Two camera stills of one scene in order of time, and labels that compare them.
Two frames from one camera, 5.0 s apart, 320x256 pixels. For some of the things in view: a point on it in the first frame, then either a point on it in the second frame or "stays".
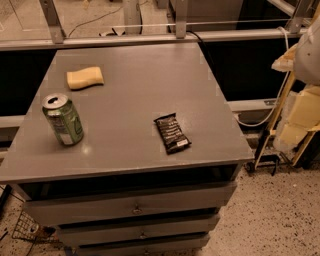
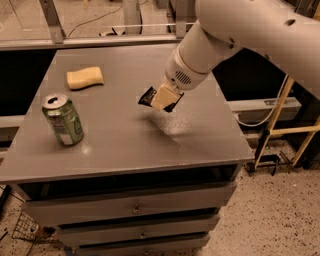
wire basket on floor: x=29 y=229 stays
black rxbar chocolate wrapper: x=172 y=134 -> x=149 y=94
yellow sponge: x=85 y=78 stays
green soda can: x=64 y=118 stays
